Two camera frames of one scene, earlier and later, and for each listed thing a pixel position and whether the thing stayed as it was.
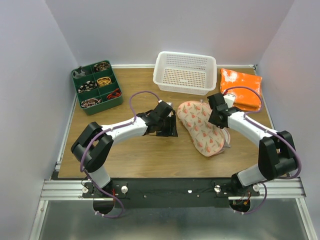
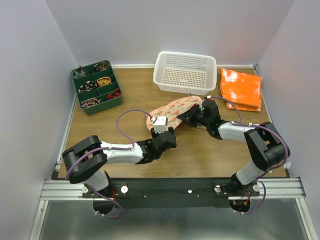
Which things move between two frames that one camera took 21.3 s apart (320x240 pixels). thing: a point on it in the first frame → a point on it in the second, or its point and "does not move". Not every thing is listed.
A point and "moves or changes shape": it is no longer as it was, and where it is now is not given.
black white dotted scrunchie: (87, 86) does not move
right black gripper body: (212, 119) → (195, 117)
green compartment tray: (97, 87) does not move
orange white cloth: (245, 99) does not move
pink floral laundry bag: (208, 139) moves or changes shape
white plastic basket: (186, 73) does not move
